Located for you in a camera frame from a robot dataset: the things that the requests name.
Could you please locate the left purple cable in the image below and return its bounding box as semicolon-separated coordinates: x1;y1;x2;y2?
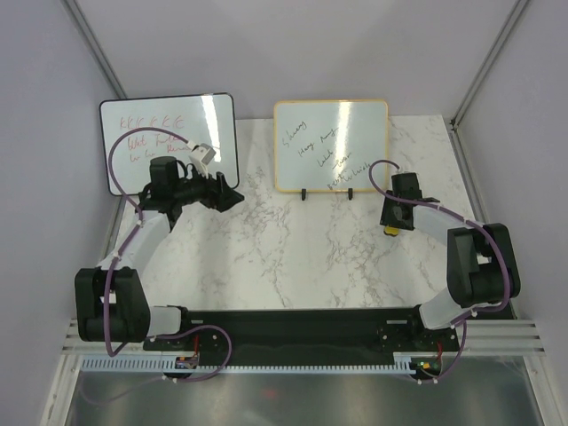
79;127;233;406

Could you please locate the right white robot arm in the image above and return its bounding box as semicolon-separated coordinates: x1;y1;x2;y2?
210;173;520;350

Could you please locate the white slotted cable duct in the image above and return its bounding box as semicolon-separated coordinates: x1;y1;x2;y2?
81;354;440;375

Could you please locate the aluminium rail frame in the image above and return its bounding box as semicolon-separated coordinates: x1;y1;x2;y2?
41;311;553;425

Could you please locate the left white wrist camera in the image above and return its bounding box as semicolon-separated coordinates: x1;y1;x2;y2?
189;144;217;178

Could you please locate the black framed whiteboard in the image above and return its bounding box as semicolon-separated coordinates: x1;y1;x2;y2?
99;92;240;195

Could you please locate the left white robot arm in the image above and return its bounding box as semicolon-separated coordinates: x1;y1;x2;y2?
75;156;244;356

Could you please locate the yellow whiteboard eraser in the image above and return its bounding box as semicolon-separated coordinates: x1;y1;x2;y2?
383;226;399;237

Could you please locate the yellow framed whiteboard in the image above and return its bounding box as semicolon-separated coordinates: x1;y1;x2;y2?
273;99;389;193

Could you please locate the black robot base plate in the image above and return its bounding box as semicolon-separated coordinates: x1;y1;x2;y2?
142;305;462;374

